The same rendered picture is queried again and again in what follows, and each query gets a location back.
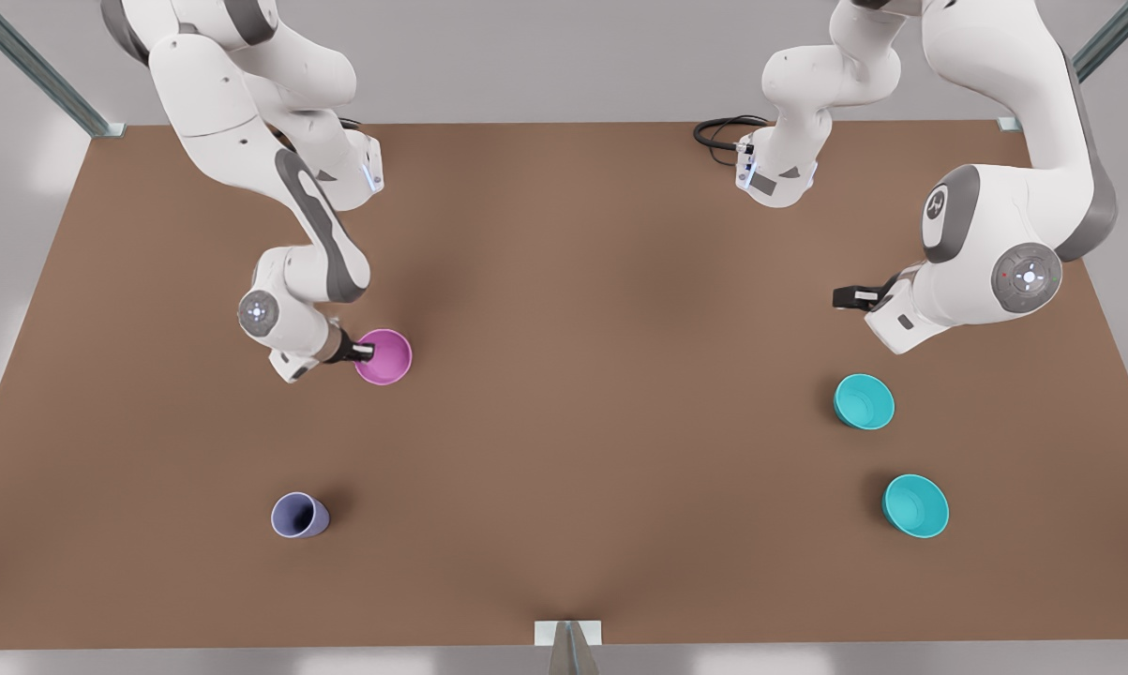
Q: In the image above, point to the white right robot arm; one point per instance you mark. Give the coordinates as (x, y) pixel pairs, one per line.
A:
(245, 122)

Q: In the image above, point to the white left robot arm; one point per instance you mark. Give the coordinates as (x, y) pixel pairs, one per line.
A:
(995, 225)

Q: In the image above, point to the pink bowl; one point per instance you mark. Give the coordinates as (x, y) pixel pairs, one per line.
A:
(383, 357)

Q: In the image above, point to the teal bowl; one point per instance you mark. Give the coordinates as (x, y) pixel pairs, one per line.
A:
(916, 506)
(864, 401)

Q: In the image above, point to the lavender blue cup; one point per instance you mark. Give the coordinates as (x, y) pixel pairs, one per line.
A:
(298, 516)

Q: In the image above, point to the silver frame post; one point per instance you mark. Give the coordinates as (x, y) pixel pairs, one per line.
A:
(43, 67)
(570, 649)
(1093, 52)

